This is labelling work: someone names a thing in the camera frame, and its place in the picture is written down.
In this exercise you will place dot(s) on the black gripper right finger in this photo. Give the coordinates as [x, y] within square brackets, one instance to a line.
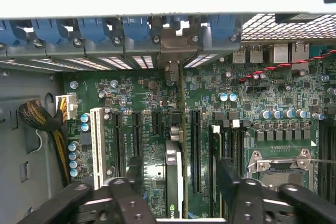
[246, 203]

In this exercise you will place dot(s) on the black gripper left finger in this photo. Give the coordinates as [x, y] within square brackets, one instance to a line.
[131, 203]

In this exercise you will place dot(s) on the CPU socket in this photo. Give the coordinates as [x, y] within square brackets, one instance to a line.
[283, 171]

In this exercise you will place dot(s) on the white expansion slot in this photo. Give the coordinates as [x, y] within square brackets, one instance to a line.
[97, 145]

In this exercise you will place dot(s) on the short black expansion slot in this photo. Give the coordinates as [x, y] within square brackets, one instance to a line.
[157, 123]

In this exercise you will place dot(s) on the thin metal locking lever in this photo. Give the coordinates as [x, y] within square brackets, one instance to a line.
[325, 160]

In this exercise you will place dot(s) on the green motherboard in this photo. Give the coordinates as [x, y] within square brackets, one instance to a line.
[262, 98]

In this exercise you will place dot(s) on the white power connector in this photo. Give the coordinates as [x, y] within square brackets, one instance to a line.
[68, 106]

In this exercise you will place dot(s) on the open grey PC case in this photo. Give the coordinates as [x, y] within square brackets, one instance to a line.
[26, 129]

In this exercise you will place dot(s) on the silver USB port block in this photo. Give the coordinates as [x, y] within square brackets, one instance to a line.
[246, 54]

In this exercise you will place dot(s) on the silver network port block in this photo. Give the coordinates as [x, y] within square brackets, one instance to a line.
[291, 56]

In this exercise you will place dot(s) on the blue slot clip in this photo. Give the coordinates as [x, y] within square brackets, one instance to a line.
[136, 28]
[223, 28]
[10, 33]
[93, 30]
[50, 31]

